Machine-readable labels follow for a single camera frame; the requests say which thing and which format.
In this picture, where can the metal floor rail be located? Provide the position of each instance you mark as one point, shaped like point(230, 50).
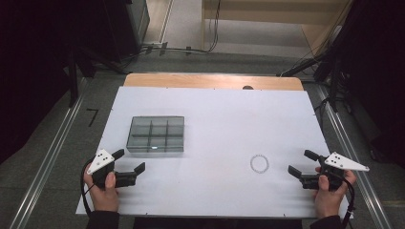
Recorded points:
point(47, 159)
point(350, 152)

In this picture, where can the wooden table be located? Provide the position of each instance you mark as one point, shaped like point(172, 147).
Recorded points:
point(191, 81)

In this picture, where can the dark curtain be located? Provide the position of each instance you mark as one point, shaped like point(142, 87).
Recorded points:
point(31, 79)
point(379, 79)

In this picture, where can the beige wooden shelf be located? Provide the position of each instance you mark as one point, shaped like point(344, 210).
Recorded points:
point(254, 16)

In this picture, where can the grey cabinet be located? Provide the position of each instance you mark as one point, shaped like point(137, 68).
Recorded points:
point(140, 22)

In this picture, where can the white table board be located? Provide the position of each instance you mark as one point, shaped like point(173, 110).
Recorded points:
point(223, 120)

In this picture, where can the black metal stand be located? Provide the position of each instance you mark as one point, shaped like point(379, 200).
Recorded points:
point(332, 79)
point(74, 82)

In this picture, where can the person's right hand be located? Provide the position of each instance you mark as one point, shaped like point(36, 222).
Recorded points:
point(328, 202)

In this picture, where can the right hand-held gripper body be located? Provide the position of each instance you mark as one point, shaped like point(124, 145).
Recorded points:
point(334, 173)

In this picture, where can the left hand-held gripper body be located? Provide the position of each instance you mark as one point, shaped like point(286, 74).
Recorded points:
point(102, 173)

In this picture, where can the person's left hand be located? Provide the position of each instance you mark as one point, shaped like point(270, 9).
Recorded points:
point(103, 198)

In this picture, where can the clear plastic compartment box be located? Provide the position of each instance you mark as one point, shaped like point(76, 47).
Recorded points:
point(156, 133)

